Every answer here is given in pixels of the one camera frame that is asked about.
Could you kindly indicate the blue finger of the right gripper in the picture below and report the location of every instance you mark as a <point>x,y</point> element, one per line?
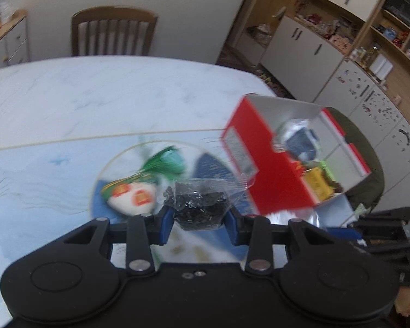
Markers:
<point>348,234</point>

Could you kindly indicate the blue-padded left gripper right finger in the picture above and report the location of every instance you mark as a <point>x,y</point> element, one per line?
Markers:
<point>255,232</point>

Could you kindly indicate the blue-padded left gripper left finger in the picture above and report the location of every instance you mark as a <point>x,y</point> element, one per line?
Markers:
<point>143,231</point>

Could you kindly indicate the white pouch green tassel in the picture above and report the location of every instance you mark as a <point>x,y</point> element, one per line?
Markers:
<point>137,194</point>

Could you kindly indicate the red white cardboard box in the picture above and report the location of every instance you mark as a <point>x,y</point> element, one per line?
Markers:
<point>278,177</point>

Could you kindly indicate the clear bag black beads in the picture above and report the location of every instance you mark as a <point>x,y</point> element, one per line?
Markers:
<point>202,203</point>

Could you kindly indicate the yellow packet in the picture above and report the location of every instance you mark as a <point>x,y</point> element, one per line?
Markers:
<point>320,182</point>

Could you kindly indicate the dark blue white packet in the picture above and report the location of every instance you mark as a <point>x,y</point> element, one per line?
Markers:
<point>298,139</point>

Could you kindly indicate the brown wooden dining chair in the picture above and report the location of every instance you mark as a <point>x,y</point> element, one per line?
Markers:
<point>112,30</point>

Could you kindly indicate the white sideboard wooden top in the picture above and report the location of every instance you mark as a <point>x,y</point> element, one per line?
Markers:
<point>14,40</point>

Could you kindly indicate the white wall cabinet unit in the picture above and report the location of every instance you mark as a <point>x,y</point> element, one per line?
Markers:
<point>353,55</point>

